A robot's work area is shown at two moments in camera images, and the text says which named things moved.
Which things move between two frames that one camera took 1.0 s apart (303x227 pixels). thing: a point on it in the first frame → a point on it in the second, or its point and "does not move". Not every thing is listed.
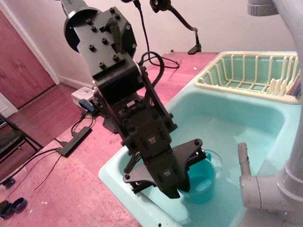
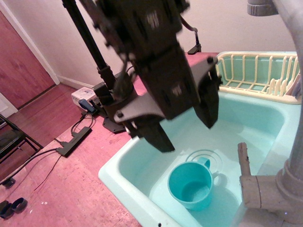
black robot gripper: (167, 170) → (173, 85)
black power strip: (68, 147) does not move
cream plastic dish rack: (275, 75) does not move
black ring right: (19, 205) does not move
